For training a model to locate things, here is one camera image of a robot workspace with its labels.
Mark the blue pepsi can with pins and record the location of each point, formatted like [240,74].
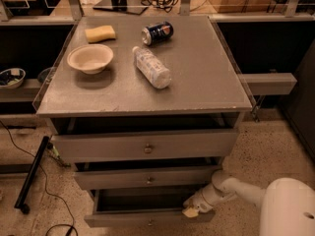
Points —
[157,33]

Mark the grey drawer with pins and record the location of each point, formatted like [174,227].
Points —
[147,177]
[145,145]
[144,206]

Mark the clear plastic water bottle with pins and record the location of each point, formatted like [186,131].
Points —
[150,66]

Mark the grey top drawer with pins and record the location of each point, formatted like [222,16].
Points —
[145,145]

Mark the black bar on floor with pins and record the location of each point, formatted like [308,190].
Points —
[21,200]

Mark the grey middle drawer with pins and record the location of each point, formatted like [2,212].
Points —
[147,177]

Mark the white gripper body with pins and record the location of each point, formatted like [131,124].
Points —
[199,201]

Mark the yellow sponge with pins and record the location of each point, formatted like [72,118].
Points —
[100,33]

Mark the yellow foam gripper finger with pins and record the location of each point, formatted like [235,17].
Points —
[189,202]
[190,212]

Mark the grey drawer cabinet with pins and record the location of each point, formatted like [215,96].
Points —
[204,92]

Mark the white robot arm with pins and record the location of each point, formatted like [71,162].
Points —
[287,206]

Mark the black monitor stand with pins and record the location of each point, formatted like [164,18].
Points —
[132,7]

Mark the beige paper bowl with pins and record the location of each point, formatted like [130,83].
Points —
[90,59]

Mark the white bowl with items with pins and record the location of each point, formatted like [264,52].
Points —
[12,78]

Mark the grey bottom drawer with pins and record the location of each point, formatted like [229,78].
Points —
[144,206]

